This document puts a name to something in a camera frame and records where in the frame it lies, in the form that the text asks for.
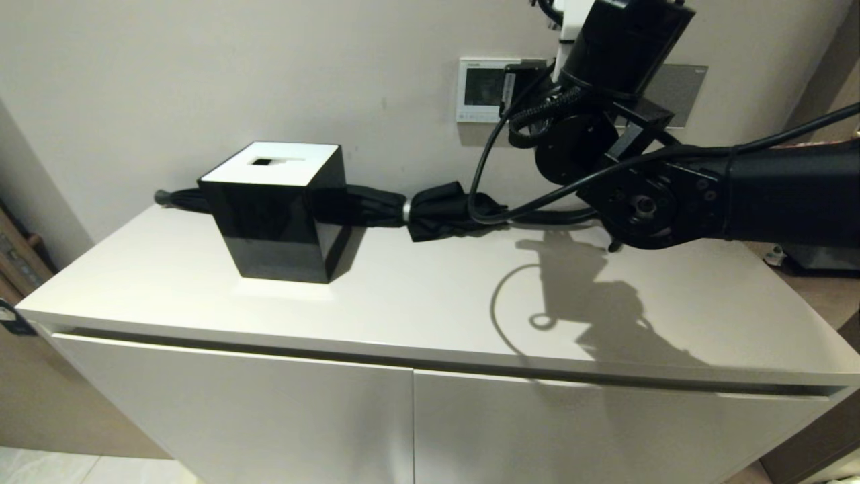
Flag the white wall thermostat panel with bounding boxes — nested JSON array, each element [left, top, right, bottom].
[[457, 57, 548, 124]]

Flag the black folded umbrella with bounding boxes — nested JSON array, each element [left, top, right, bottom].
[[155, 180, 623, 253]]

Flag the white sideboard cabinet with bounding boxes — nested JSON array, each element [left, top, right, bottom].
[[15, 202, 860, 484]]

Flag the black tissue box white lid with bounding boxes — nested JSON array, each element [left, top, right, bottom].
[[198, 141, 351, 284]]

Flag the white cabinet door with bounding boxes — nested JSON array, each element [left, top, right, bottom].
[[50, 331, 415, 484], [413, 368, 834, 484]]

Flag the dark bed base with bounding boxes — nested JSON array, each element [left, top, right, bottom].
[[779, 243, 860, 277]]

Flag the black coiled cable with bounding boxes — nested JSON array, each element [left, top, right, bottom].
[[509, 86, 584, 150]]

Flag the black cable adapter block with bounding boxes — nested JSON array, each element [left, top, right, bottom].
[[503, 62, 549, 112]]

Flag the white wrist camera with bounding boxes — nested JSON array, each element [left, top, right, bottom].
[[560, 0, 596, 42]]

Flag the grey single wall switch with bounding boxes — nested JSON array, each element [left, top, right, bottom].
[[646, 64, 709, 129]]

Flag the long black cable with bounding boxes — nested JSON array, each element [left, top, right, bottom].
[[468, 101, 860, 227]]

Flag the brown wooden door frame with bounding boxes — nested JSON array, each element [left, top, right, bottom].
[[783, 0, 860, 146]]

